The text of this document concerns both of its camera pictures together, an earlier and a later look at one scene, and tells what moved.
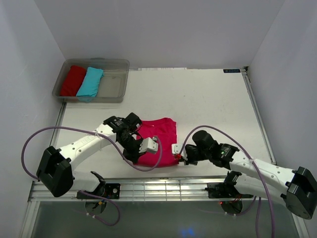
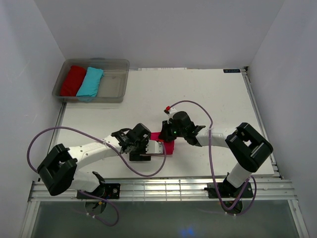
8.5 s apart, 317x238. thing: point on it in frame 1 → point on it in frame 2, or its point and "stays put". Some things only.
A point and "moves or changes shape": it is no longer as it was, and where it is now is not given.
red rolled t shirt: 73,81 stays put
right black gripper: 187,160 → 165,133
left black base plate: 111,191 stays put
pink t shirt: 164,130 moves or changes shape
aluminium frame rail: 136,190 stays put
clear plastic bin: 112,87 stays put
